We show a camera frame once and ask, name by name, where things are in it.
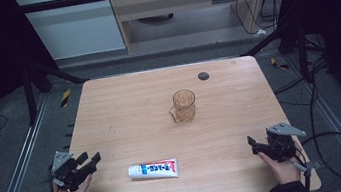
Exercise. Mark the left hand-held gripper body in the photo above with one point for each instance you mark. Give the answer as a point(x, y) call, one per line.
point(65, 173)

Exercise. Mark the white cabinet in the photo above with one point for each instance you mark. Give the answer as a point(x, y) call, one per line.
point(75, 28)

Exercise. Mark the black metal stand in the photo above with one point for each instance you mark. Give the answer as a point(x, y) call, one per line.
point(28, 95)
point(301, 50)

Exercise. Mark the white plug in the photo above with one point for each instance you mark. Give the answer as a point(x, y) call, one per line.
point(261, 32)

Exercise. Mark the amber glass mug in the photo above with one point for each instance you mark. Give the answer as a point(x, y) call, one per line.
point(185, 105)

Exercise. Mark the white toothpaste tube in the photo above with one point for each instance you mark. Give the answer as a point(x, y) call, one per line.
point(153, 170)

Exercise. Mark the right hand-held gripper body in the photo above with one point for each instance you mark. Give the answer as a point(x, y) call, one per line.
point(281, 142)

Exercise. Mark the grey round table grommet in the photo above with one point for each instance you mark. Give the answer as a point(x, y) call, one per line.
point(203, 76)

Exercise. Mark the light wooden desk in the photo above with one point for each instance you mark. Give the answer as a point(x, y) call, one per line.
point(178, 0)

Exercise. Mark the person's right hand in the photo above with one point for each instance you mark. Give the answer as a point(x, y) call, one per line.
point(283, 171)

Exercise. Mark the yellow black tape strip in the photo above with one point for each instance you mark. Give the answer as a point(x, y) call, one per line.
point(65, 98)
point(279, 64)

